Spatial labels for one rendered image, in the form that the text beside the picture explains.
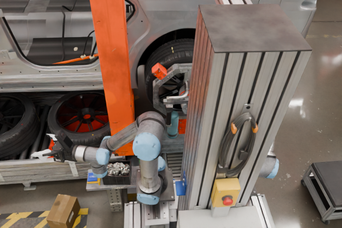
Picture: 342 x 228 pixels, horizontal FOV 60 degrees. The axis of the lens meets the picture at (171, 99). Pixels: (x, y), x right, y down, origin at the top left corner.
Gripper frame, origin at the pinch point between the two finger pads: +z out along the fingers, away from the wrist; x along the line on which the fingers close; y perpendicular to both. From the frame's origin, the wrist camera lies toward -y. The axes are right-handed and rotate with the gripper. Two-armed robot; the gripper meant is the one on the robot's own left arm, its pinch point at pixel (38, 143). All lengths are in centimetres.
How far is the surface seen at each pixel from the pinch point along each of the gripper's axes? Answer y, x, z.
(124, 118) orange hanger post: 22, 54, -28
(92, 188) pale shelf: 75, 33, -8
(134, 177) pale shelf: 73, 47, -35
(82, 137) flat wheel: 64, 71, 15
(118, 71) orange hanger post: -18, 48, -27
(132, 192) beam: 104, 56, -30
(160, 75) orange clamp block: 5, 87, -45
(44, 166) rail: 84, 52, 41
